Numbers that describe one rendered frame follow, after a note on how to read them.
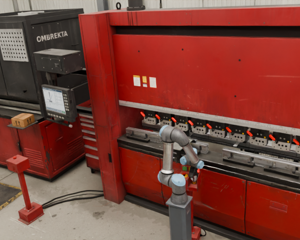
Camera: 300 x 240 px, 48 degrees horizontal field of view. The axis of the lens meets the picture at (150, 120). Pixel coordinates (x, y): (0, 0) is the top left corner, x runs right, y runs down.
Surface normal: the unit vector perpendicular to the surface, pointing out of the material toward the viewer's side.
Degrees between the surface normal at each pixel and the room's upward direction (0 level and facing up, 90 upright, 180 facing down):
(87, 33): 90
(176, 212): 90
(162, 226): 0
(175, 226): 90
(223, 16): 90
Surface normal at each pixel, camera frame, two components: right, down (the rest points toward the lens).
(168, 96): -0.57, 0.34
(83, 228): -0.07, -0.93
